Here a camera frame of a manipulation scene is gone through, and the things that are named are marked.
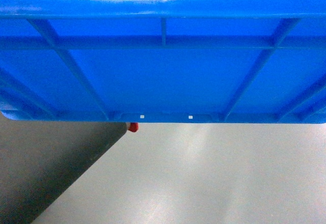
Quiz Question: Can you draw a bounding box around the large blue plastic crate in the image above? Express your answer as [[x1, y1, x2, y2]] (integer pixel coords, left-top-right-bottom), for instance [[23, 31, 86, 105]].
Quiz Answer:
[[1, 0, 325, 124]]

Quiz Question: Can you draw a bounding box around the red table corner cap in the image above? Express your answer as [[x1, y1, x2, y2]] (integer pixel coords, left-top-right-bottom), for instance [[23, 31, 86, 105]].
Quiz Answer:
[[128, 122, 139, 133]]

